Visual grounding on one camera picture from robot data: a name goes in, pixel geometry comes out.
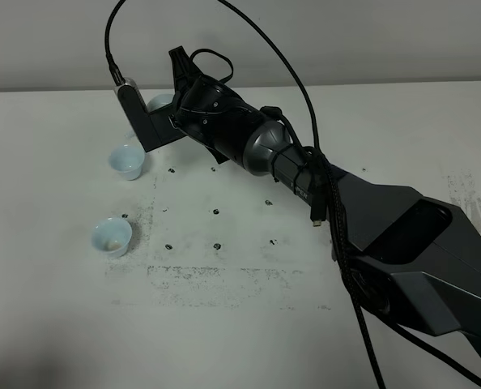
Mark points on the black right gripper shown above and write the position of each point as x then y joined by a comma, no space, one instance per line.
210,112

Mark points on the blue porcelain teapot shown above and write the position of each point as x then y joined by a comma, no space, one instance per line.
148,120

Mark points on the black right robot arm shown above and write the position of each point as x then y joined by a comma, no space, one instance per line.
414,260

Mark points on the far blue porcelain teacup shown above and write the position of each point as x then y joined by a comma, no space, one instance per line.
127,160

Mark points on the blue porcelain teacup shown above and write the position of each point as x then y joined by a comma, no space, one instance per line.
112,237
127,160

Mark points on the near blue porcelain teacup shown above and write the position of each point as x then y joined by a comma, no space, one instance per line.
112,237

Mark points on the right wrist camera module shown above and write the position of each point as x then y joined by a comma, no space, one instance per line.
129,87

